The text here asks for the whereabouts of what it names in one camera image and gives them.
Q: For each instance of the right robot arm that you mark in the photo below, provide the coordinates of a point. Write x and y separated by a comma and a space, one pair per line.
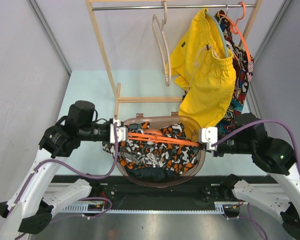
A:
276, 157

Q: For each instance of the yellow shorts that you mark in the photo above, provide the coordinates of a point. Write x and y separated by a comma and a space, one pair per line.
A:
202, 70

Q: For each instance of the white cable duct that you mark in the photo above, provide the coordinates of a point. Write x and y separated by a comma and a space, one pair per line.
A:
87, 208

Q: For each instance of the translucent pink laundry basket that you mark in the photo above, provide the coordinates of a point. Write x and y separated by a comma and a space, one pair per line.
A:
192, 129

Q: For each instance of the wooden clothes rack frame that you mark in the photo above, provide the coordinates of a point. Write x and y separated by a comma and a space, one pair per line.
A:
116, 89

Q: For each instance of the beige wooden hanger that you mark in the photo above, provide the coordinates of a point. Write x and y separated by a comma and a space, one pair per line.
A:
158, 26

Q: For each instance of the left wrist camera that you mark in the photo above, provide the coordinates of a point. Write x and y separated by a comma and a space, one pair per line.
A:
118, 132

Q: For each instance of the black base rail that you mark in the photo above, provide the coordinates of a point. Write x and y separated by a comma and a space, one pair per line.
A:
198, 193

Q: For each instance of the dark navy shorts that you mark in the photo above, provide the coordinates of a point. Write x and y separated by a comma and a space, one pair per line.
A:
150, 173

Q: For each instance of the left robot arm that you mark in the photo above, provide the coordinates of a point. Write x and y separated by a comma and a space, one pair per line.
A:
31, 210

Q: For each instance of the teal hanger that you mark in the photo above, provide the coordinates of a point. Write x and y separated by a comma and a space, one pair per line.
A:
225, 47

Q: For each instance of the orange black camouflage shorts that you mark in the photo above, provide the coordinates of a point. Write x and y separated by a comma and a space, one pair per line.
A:
135, 154

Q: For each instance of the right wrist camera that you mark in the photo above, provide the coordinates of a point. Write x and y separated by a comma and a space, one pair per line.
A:
208, 136

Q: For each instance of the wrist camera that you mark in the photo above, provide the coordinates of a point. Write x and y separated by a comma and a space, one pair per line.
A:
208, 136
118, 132

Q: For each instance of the metal hanging rod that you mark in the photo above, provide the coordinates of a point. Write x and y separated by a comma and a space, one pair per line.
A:
119, 8

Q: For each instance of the colourful patterned shorts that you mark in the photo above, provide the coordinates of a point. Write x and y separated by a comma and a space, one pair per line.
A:
244, 74

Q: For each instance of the orange hanger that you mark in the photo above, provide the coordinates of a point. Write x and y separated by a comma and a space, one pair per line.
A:
235, 29
156, 136

